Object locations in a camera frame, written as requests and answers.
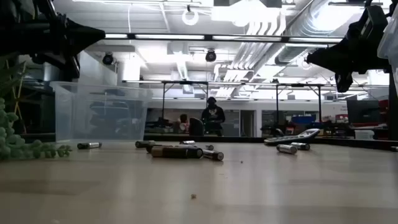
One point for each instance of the black folding table frame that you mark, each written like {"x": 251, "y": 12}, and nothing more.
{"x": 163, "y": 102}
{"x": 319, "y": 102}

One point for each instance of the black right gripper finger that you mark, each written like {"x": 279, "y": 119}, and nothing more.
{"x": 334, "y": 51}
{"x": 329, "y": 66}

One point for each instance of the black monitor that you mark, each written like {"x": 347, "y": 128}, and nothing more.
{"x": 363, "y": 112}

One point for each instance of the white box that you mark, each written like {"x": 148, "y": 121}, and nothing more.
{"x": 364, "y": 134}

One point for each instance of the black and gold battery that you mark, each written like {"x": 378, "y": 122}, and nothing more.
{"x": 177, "y": 152}

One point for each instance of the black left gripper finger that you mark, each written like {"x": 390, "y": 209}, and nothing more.
{"x": 81, "y": 41}
{"x": 82, "y": 30}

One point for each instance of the overhead light bar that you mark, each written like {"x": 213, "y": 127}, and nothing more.
{"x": 208, "y": 37}

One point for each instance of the black office chair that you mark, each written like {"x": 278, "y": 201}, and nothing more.
{"x": 196, "y": 127}

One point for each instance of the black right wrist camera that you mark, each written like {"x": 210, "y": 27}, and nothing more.
{"x": 343, "y": 82}

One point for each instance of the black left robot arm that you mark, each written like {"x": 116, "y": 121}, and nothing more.
{"x": 15, "y": 31}

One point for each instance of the black hanging spotlight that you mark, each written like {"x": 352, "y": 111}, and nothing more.
{"x": 108, "y": 59}
{"x": 211, "y": 56}

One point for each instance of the black remote control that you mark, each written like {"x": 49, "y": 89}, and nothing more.
{"x": 292, "y": 138}

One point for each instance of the red box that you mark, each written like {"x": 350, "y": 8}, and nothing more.
{"x": 341, "y": 117}

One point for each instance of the black table frame rail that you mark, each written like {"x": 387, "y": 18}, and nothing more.
{"x": 236, "y": 139}

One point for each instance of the blue crate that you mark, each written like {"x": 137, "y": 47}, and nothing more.
{"x": 303, "y": 119}

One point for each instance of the green potted succulent plant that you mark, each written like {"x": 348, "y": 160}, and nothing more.
{"x": 12, "y": 146}

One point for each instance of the person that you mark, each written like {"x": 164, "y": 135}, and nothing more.
{"x": 183, "y": 123}
{"x": 213, "y": 116}

